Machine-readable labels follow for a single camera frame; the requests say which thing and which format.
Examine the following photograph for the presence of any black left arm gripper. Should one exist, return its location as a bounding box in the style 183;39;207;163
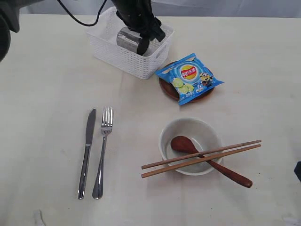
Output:
112;0;166;56

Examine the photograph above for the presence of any silver metal tin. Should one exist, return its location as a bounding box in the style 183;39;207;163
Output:
116;27;142;53

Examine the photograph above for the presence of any white perforated plastic basket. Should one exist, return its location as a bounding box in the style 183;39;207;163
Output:
86;7;174;80

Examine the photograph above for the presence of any brown ceramic plate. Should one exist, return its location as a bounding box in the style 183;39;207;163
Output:
158;61;216;103

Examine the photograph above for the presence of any blue snack packet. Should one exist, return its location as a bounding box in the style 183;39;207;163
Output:
155;52;224;106

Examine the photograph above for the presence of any silver fork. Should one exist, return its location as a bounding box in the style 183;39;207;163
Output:
92;107;114;199

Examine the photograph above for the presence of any grey-green ceramic bowl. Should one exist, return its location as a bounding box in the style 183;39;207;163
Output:
158;118;223;176

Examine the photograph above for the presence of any brown wooden chopstick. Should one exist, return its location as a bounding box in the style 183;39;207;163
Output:
141;144;261;178
142;140;261;170

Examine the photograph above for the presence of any brown wooden spoon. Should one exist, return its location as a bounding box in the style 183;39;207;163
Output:
171;136;253;188

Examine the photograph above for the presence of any silver table knife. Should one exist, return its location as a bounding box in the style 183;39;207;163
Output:
78;108;96;200

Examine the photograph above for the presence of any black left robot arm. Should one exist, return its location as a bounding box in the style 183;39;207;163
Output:
0;0;252;187

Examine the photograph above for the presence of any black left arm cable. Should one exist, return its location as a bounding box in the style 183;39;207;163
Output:
56;0;108;27

